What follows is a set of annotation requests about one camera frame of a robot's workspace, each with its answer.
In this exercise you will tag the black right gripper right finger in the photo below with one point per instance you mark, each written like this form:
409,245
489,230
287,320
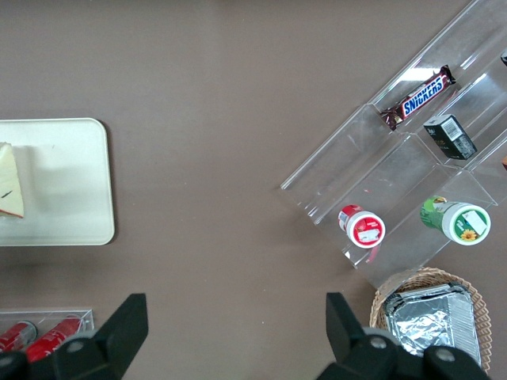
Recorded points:
352,348

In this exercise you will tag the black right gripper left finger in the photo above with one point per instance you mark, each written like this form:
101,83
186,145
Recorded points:
119,336

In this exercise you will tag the triangle sandwich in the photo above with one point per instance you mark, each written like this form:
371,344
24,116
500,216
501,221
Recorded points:
10,182

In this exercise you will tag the light tan wicker basket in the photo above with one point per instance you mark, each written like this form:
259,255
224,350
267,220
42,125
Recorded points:
481,308

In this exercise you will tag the beige plastic tray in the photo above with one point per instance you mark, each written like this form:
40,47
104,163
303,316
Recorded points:
67,178

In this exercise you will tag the clear acrylic bottle rack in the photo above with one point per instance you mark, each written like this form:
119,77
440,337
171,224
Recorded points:
85,316

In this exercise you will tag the red cola bottle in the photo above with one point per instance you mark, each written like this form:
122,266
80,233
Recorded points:
53,338
16,336

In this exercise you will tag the aluminium foil container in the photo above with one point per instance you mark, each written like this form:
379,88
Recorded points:
431,320

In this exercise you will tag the red snack cup white lid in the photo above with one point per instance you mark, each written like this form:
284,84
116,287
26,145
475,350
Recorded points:
364,229

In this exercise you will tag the green snack cup white lid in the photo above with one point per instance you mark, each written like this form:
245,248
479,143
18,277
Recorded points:
463,223

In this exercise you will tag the clear acrylic stepped display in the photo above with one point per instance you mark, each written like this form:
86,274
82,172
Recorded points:
396,178

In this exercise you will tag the small black carton box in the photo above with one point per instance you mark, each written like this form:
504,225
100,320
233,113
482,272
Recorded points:
451,136

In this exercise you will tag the cookie box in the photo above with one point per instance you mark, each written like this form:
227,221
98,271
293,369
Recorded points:
504,163

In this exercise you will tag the brown snickers bar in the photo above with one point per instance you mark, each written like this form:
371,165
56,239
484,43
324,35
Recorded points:
421,99

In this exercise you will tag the small dark packet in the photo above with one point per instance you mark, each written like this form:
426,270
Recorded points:
504,59

